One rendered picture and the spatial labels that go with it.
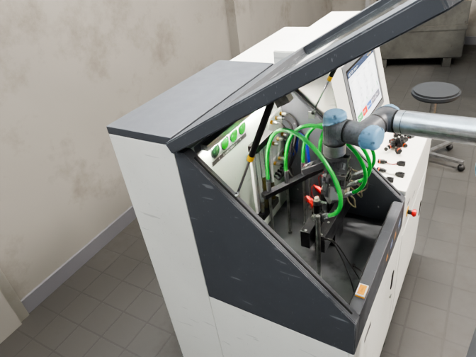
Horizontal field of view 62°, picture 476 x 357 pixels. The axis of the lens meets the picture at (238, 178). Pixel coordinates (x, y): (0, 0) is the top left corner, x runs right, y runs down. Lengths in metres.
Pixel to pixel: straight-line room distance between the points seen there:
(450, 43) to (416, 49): 0.40
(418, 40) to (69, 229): 4.94
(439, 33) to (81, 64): 4.63
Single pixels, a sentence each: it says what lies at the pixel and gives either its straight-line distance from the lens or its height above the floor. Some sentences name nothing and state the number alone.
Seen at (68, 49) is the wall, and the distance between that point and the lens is 2.93.
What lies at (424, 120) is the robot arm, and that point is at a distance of 1.30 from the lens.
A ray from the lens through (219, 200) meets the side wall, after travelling 1.23.
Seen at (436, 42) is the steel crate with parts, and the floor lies 0.34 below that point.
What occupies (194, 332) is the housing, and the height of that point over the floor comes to 0.47.
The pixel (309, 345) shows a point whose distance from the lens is 1.53.
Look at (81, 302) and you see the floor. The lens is 3.00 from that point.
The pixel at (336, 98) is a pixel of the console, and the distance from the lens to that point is 1.71.
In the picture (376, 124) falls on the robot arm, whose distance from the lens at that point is 1.30.
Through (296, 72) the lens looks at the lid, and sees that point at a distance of 0.88.
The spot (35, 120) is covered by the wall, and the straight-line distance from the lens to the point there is 2.80.
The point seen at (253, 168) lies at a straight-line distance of 1.59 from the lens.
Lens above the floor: 2.02
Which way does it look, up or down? 33 degrees down
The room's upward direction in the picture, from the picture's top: 8 degrees counter-clockwise
